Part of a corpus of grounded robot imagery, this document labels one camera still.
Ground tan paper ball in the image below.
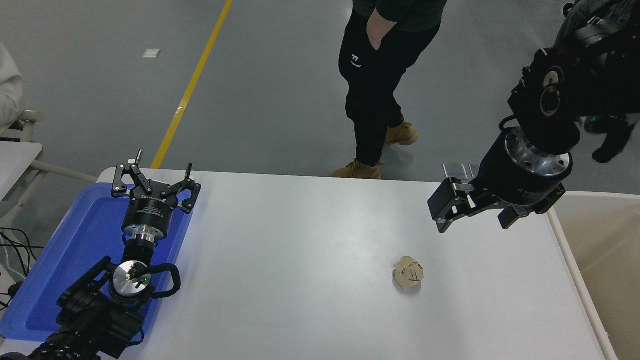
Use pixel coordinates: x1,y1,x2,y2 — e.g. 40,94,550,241
392,255,425,291

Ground blue plastic tray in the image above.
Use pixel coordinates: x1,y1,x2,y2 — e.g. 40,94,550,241
0,182,196,343

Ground white armrest chair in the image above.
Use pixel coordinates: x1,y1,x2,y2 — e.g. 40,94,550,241
0,109,45,143

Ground seated person in white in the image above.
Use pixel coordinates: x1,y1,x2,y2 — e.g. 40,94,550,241
0,42,25,126

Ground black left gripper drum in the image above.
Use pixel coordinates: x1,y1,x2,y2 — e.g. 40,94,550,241
122,181,180,236

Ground black cable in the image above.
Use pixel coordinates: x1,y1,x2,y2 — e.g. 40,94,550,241
0,227,40,281

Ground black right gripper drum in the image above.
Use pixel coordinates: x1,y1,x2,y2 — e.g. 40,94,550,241
474,131,572,217

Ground black power plug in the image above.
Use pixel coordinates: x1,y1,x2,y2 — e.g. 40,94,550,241
0,281,24,311

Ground standing person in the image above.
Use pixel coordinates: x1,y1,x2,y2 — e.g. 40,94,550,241
329,0,448,180

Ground large pale bin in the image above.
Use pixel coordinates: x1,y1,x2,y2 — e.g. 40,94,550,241
547,191,640,360

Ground standing person's right hand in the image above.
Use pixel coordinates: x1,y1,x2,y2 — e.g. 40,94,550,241
366,7,399,51

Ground white side table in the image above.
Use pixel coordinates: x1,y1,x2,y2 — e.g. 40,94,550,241
0,141,99,231

